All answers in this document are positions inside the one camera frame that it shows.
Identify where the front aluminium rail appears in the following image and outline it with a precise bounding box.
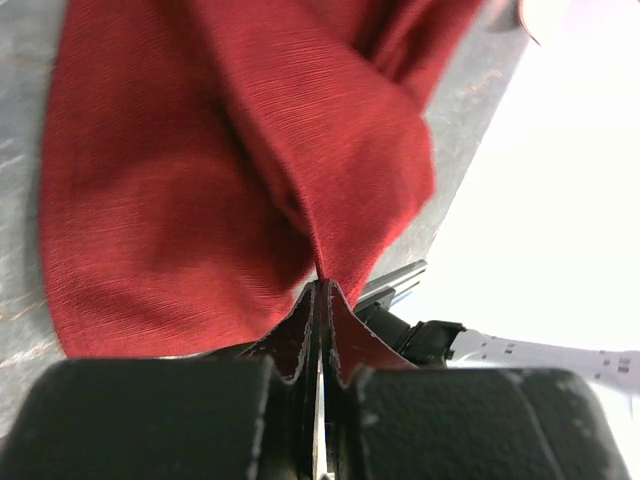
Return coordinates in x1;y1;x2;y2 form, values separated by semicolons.
358;260;427;304

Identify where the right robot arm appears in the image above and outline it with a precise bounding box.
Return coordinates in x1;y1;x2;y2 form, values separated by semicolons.
355;300;639;396

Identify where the dark red cloth napkin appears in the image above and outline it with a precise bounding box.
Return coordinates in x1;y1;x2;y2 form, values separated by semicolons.
39;1;480;357

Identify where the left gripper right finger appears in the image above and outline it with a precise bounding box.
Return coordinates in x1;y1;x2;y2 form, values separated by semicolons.
319;281;630;479

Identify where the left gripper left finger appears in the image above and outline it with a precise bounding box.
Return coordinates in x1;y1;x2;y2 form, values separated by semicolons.
1;287;317;479

